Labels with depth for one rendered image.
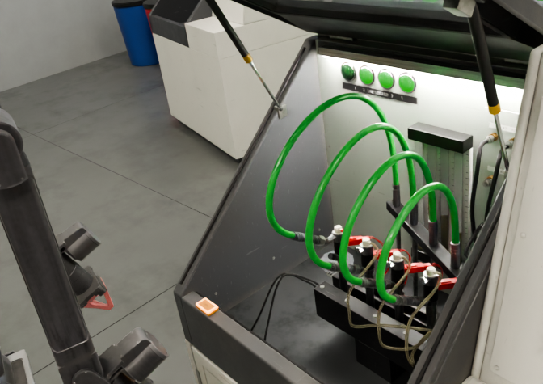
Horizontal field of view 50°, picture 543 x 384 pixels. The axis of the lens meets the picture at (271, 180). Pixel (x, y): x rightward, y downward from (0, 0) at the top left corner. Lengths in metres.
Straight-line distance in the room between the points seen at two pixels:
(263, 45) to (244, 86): 0.30
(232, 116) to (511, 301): 3.25
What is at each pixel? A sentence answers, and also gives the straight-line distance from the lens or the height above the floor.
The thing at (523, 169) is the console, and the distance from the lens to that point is 1.03.
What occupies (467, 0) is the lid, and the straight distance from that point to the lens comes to 0.85.
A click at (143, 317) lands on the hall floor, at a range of 3.05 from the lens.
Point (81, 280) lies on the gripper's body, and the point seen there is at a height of 1.10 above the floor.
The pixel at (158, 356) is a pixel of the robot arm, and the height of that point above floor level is 1.19.
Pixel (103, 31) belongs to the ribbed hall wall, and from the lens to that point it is 8.22.
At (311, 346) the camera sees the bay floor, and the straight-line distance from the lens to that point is 1.47.
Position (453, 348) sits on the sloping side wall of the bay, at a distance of 1.10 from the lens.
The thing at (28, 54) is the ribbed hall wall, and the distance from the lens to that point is 7.82.
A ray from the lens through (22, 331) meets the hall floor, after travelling 3.27.
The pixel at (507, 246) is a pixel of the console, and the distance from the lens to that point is 1.07.
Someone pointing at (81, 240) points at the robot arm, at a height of 1.20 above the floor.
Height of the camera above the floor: 1.84
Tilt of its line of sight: 27 degrees down
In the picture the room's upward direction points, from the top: 9 degrees counter-clockwise
